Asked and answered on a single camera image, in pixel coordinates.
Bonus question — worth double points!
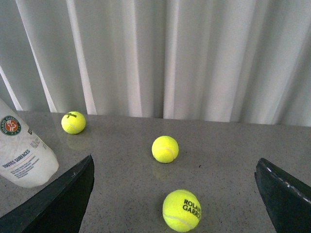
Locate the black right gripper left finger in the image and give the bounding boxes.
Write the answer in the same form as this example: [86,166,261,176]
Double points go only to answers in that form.
[0,155,94,233]

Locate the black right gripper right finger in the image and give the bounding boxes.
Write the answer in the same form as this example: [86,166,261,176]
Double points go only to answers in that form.
[255,158,311,233]

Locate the white blue tennis ball can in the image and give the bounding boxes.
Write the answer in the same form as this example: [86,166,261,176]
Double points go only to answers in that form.
[0,100,59,188]

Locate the Wilson yellow tennis ball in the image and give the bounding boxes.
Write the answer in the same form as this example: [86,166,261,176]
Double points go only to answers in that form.
[61,111,86,134]

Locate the Roland Garros yellow tennis ball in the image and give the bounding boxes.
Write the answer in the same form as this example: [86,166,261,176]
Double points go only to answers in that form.
[162,189,202,233]

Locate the plain yellow tennis ball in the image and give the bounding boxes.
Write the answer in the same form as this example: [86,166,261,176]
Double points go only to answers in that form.
[152,135,179,164]

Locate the white pleated curtain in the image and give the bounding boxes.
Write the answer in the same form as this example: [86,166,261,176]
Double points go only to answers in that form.
[0,0,311,126]

